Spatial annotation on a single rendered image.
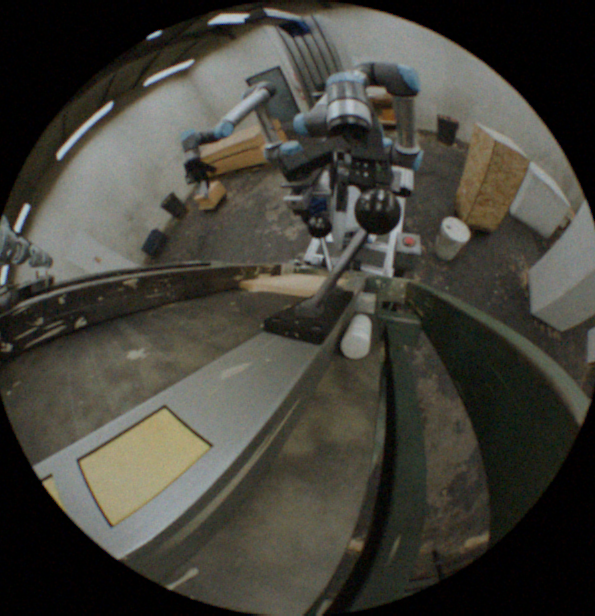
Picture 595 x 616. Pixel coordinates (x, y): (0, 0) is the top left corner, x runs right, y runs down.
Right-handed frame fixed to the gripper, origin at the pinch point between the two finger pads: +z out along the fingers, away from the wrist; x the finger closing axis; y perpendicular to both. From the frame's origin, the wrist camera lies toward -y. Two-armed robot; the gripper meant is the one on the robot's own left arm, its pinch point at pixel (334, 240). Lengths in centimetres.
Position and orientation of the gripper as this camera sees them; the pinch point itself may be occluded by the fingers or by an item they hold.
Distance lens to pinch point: 27.7
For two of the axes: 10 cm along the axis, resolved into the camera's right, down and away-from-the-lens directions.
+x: 0.7, -2.7, 9.6
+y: 10.0, 0.6, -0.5
